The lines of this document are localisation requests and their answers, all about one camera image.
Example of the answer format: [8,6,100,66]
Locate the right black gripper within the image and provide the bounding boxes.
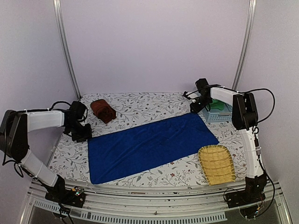
[190,95,211,113]

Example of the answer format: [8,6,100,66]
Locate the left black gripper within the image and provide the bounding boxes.
[66,121,93,142]

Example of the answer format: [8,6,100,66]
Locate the brown towel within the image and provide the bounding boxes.
[90,99,116,124]

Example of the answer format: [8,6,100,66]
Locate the blue towel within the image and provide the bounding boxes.
[88,113,219,184]

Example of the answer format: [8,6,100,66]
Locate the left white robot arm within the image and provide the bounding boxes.
[0,109,92,208]

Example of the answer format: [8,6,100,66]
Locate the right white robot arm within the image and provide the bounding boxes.
[184,85,267,208]

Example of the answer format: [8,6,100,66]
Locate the green towel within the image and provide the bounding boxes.
[210,99,225,111]

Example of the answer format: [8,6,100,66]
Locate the light blue plastic basket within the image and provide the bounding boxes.
[201,104,232,123]

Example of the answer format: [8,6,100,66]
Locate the yellow bamboo tray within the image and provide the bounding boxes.
[198,145,236,186]

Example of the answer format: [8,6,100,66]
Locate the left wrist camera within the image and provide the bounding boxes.
[70,101,88,122]

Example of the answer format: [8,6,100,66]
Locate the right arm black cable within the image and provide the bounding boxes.
[183,88,276,210]

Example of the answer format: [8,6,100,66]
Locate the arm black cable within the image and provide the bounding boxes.
[183,88,276,210]
[2,100,75,178]

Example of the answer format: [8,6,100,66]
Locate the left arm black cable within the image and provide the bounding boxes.
[2,100,75,178]

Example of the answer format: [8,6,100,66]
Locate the aluminium front rail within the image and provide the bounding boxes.
[20,180,295,224]

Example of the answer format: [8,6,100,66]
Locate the left aluminium frame post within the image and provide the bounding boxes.
[53,0,81,99]

